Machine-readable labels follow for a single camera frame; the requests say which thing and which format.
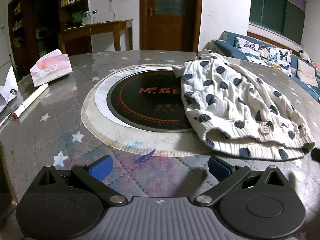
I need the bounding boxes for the butterfly print pillow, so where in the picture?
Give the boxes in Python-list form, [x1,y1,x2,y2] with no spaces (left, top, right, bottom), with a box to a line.
[234,37,292,76]

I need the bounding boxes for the brown wooden door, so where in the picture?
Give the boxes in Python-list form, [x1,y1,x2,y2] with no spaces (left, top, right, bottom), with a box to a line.
[139,0,202,52]

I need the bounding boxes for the black round induction cooktop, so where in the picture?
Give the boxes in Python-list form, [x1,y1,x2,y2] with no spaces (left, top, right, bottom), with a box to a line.
[106,69,191,133]

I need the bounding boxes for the dark wooden shelf cabinet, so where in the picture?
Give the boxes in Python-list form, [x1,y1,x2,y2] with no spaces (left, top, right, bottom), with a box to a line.
[8,0,88,77]

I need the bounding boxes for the white marker pen red cap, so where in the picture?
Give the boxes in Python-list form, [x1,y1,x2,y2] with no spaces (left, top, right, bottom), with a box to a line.
[12,83,49,119]

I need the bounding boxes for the white navy polka dot pants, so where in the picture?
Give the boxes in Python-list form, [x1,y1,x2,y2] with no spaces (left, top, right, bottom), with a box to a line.
[172,50,316,161]

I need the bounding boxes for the pink white tissue pack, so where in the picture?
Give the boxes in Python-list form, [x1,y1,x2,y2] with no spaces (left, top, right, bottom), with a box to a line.
[30,49,73,87]

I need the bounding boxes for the black white plush toy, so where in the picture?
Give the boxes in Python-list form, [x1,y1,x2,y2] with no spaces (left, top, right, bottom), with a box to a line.
[299,50,312,63]

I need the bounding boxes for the dark green window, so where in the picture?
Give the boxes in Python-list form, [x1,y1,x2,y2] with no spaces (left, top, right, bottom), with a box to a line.
[249,0,306,44]

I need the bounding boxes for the wooden side table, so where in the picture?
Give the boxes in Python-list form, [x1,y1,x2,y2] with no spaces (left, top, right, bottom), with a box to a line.
[58,19,133,54]

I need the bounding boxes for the grey star quilted table cover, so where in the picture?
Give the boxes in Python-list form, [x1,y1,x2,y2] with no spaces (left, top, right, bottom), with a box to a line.
[1,50,319,239]

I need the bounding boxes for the grey square cushion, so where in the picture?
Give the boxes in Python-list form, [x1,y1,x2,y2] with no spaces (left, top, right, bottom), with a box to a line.
[296,60,318,87]

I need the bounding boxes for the crumpled white paper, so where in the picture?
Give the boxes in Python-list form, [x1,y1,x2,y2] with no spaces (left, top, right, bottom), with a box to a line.
[0,66,19,112]

